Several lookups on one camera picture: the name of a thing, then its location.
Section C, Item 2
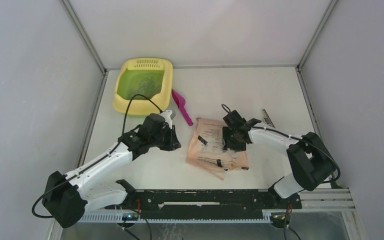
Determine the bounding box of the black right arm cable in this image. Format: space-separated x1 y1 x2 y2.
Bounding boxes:
220 103 342 240

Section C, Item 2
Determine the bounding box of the peach cat litter bag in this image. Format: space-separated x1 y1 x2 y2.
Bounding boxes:
185 118 250 181

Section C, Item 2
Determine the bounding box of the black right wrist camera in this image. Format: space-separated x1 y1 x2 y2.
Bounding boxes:
222 110 262 132

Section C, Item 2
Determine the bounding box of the white slotted cable duct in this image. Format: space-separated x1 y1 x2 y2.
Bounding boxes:
77 211 273 224

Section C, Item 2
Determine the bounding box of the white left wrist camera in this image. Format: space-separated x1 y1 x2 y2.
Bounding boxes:
159 109 176 129

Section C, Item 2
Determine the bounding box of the yellow green litter box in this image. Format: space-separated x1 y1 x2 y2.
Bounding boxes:
112 57 173 116

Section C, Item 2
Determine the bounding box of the aluminium frame rail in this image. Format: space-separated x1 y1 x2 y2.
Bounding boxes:
53 188 357 213

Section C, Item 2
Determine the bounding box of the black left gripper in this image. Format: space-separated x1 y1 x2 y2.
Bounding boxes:
149 124 181 152

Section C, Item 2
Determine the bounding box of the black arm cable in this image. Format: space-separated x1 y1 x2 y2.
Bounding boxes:
31 94 165 220
220 103 342 240

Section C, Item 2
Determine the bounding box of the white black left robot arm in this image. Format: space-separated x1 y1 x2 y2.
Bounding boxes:
39 110 181 229

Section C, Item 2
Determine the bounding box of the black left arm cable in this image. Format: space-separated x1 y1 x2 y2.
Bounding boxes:
31 94 165 220

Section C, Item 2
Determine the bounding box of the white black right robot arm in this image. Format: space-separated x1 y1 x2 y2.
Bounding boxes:
222 125 340 208

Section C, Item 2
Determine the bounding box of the magenta plastic scoop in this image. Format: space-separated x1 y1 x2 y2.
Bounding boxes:
171 89 194 127

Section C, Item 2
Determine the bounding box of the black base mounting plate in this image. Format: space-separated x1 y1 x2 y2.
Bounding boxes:
116 189 303 221

